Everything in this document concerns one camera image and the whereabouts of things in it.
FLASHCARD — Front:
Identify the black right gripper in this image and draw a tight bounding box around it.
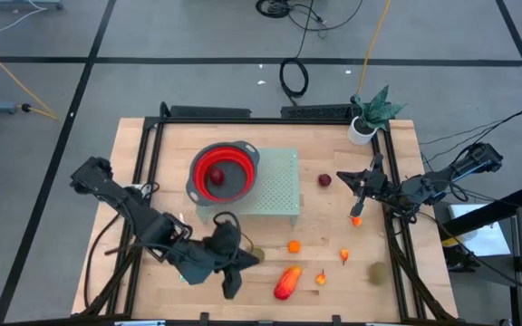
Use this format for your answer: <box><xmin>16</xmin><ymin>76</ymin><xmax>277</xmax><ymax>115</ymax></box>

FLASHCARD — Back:
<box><xmin>336</xmin><ymin>152</ymin><xmax>399</xmax><ymax>218</ymax></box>

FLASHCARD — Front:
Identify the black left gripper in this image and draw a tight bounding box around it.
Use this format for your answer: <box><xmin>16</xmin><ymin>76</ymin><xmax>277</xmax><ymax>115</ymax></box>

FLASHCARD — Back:
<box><xmin>203</xmin><ymin>220</ymin><xmax>261</xmax><ymax>302</ymax></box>

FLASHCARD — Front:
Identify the red collapsible colander grey rim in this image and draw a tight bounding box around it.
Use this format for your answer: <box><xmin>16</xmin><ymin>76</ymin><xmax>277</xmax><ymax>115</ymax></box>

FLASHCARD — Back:
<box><xmin>185</xmin><ymin>139</ymin><xmax>262</xmax><ymax>207</ymax></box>

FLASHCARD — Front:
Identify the red orange mango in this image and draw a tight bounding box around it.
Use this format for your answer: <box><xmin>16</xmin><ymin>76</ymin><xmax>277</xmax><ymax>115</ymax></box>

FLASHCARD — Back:
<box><xmin>273</xmin><ymin>264</ymin><xmax>304</xmax><ymax>302</ymax></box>

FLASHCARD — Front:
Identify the green plant in white pot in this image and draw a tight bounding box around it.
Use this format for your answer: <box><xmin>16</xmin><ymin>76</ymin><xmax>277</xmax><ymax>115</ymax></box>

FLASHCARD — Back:
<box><xmin>347</xmin><ymin>84</ymin><xmax>409</xmax><ymax>147</ymax></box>

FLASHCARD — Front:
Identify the green perforated metal rack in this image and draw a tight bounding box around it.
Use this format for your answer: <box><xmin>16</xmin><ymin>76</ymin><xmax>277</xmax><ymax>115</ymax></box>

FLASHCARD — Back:
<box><xmin>196</xmin><ymin>147</ymin><xmax>302</xmax><ymax>226</ymax></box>

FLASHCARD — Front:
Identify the black rectangular box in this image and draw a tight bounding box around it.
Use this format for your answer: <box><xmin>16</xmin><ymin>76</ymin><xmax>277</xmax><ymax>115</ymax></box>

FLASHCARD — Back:
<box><xmin>280</xmin><ymin>103</ymin><xmax>354</xmax><ymax>120</ymax></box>
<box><xmin>169</xmin><ymin>105</ymin><xmax>252</xmax><ymax>120</ymax></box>

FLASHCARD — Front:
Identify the silver metal plate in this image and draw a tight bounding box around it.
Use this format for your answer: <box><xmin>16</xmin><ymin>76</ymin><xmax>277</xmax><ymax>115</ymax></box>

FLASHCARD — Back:
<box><xmin>113</xmin><ymin>319</ymin><xmax>168</xmax><ymax>326</ymax></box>

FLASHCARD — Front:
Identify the black metal beam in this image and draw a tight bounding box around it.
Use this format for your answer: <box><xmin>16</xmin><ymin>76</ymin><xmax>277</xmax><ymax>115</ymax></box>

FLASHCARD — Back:
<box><xmin>440</xmin><ymin>184</ymin><xmax>522</xmax><ymax>236</ymax></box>

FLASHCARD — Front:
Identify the white paper sheet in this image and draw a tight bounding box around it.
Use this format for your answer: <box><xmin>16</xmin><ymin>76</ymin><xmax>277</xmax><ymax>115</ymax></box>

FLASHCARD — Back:
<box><xmin>449</xmin><ymin>203</ymin><xmax>512</xmax><ymax>258</ymax></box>

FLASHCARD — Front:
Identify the black aluminium frame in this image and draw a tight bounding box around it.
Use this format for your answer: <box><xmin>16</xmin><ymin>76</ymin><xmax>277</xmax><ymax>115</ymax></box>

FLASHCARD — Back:
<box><xmin>78</xmin><ymin>101</ymin><xmax>459</xmax><ymax>325</ymax></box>

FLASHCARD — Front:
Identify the black coiled floor cable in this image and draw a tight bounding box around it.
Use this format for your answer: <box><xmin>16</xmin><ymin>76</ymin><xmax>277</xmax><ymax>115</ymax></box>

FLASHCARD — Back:
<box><xmin>278</xmin><ymin>0</ymin><xmax>316</xmax><ymax>101</ymax></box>

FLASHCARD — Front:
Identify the yellow hanging cable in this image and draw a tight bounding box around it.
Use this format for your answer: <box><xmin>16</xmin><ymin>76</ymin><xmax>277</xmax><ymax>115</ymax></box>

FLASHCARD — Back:
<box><xmin>355</xmin><ymin>0</ymin><xmax>393</xmax><ymax>96</ymax></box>
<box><xmin>0</xmin><ymin>34</ymin><xmax>60</xmax><ymax>121</ymax></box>

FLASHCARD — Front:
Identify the black cable bundle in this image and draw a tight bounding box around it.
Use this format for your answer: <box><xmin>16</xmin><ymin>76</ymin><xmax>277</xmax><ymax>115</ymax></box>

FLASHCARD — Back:
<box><xmin>255</xmin><ymin>0</ymin><xmax>365</xmax><ymax>34</ymax></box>

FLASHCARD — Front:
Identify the white floor cable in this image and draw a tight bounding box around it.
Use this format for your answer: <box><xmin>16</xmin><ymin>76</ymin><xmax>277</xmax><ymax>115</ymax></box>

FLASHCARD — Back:
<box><xmin>0</xmin><ymin>5</ymin><xmax>49</xmax><ymax>45</ymax></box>

